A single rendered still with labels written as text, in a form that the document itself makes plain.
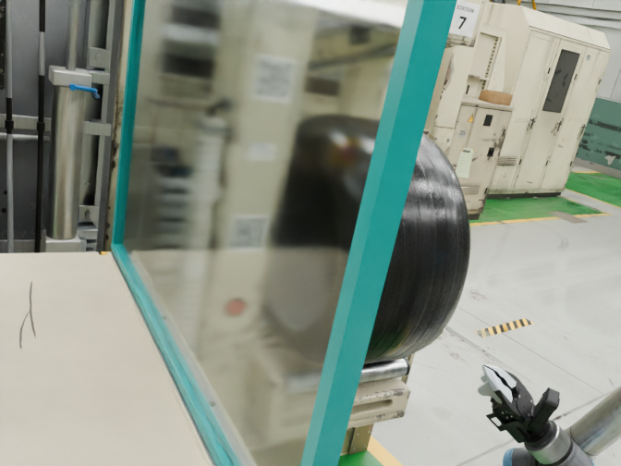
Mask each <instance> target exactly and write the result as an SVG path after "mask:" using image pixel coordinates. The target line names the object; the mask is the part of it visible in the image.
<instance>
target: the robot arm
mask: <svg viewBox="0 0 621 466"><path fill-rule="evenodd" d="M482 370H483V373H484V375H483V376H482V377H481V381H482V382H483V384H482V385H481V386H479V387H478V392H479V393H480V394H481V395H482V396H489V397H491V400H490V401H491V403H492V411H493V413H490V414H487V415H486V417H487V418H488V419H489V420H490V421H491V422H492V423H493V424H494V425H495V426H496V428H497V429H498V430H499V431H500V432H502V431H505V430H506V431H507V432H508V433H509V434H510V435H511V436H512V437H513V438H514V439H515V440H516V441H517V442H518V443H523V442H524V446H525V447H524V448H518V447H513V448H510V449H508V450H507V451H506V452H505V455H504V457H503V466H596V465H595V464H594V462H593V460H594V459H595V458H596V457H597V456H598V455H599V454H601V453H602V452H603V451H605V450H606V449H607V448H609V447H610V446H611V445H613V444H614V443H615V442H616V441H618V440H619V439H620V438H621V386H619V387H618V388H617V389H616V390H614V391H613V392H612V393H611V394H610V395H608V396H607V397H606V398H605V399H603V400H602V401H601V402H600V403H598V404H597V405H596V406H595V407H593V408H592V409H591V410H590V411H588V412H587V413H586V414H585V415H583V416H582V417H581V418H580V419H578V420H577V421H576V422H575V423H573V424H572V425H571V426H569V427H568V428H567V429H565V430H563V429H562V428H561V426H560V425H559V424H558V423H557V422H556V421H553V420H548V419H549V418H550V417H551V415H552V414H553V413H554V411H556V409H557V408H558V406H559V402H560V398H559V394H560V392H558V391H556V390H554V389H551V388H549V387H548V388H547V390H546V391H545V392H543V394H542V396H541V399H540V400H539V402H538V403H537V405H535V404H534V401H533V398H532V396H531V394H530V393H529V391H528V390H527V389H526V387H525V386H524V385H523V384H522V383H521V381H520V380H519V379H518V378H517V377H516V376H515V375H513V374H511V373H509V372H508V371H507V370H503V369H501V368H499V367H496V366H493V365H490V364H483V365H482ZM495 417H496V418H497V419H498V420H499V421H500V422H501V425H499V426H498V425H497V424H496V423H495V422H494V421H493V420H492V418H495Z"/></svg>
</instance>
